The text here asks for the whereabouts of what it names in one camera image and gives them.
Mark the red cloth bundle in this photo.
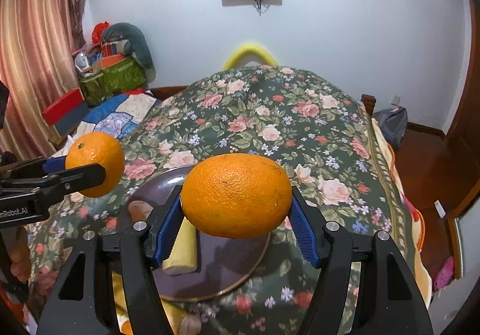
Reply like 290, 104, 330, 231
92, 21, 111, 44

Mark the large orange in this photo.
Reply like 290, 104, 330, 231
181, 154, 292, 239

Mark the orange cardboard box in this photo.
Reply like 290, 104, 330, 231
93, 54, 125, 70

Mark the green fabric storage bag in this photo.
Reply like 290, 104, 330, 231
79, 57, 147, 105

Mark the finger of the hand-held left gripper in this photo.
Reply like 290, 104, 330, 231
0, 156, 68, 180
0, 163, 107, 196

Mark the grey backpack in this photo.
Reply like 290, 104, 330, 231
373, 106, 409, 150

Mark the floral blanket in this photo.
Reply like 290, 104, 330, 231
22, 65, 424, 335

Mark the pink slipper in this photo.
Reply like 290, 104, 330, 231
433, 256, 455, 293

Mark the orange patterned blanket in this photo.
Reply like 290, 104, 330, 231
371, 118, 433, 310

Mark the blue patchwork quilt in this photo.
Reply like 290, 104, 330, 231
77, 90, 163, 141

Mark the black monitor cable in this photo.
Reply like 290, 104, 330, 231
250, 0, 273, 16

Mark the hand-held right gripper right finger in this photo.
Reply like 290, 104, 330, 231
289, 186, 436, 335

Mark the wooden door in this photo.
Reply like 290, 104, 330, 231
442, 0, 480, 189

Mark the red and grey box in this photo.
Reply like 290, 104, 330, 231
42, 88, 90, 135

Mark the dark round plate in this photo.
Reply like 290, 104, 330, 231
125, 166, 271, 301

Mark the person's left hand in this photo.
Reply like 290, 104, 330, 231
9, 226, 33, 283

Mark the small orange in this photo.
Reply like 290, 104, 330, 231
65, 132, 125, 198

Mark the wooden bed post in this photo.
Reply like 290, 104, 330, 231
361, 94, 377, 115

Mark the pink striped curtain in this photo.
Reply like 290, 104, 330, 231
0, 0, 89, 160

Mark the pale yellow fruit piece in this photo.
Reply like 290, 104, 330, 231
162, 221, 199, 276

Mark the grey plush pillow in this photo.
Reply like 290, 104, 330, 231
101, 23, 155, 72

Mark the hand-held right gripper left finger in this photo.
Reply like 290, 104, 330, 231
35, 185, 184, 335

